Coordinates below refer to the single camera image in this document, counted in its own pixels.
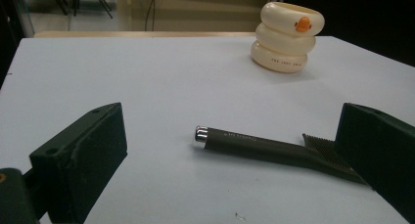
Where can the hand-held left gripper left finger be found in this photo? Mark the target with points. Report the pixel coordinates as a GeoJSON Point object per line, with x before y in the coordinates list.
{"type": "Point", "coordinates": [88, 152]}

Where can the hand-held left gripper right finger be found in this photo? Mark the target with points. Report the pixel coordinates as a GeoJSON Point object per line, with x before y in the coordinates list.
{"type": "Point", "coordinates": [378, 145]}

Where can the black comb with silver tip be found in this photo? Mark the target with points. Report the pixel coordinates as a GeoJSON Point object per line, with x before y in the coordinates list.
{"type": "Point", "coordinates": [261, 147]}

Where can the cream ringed duck cup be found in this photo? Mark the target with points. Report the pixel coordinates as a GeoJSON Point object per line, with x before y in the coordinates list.
{"type": "Point", "coordinates": [280, 44]}

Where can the dark curtain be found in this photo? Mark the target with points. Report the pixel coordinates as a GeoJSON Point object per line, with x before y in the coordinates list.
{"type": "Point", "coordinates": [368, 18]}
{"type": "Point", "coordinates": [8, 38]}

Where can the black metal stand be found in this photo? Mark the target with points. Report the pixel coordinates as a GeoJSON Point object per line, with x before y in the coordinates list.
{"type": "Point", "coordinates": [101, 2]}

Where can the light wooden cabinet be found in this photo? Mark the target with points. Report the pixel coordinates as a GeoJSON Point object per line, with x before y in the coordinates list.
{"type": "Point", "coordinates": [202, 12]}

